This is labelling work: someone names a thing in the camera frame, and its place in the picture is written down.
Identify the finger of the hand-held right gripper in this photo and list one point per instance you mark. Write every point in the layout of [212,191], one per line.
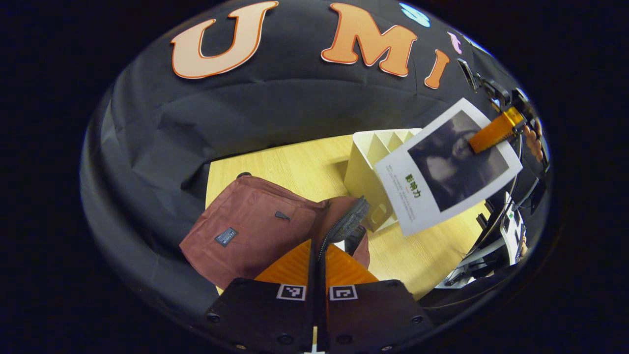
[467,73]
[494,132]

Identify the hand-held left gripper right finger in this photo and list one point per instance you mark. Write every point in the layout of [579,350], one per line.
[373,314]

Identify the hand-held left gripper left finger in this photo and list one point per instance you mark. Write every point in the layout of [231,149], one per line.
[265,314]

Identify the white portrait cover book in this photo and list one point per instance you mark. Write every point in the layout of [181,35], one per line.
[442,167]

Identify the maroon schoolbag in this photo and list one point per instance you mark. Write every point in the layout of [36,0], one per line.
[245,211]

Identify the black backdrop cloth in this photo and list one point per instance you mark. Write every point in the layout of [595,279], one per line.
[196,123]

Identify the white electronic device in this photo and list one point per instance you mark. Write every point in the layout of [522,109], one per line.
[513,231]

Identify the white bookshelf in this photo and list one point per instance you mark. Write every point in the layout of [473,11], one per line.
[361,167]

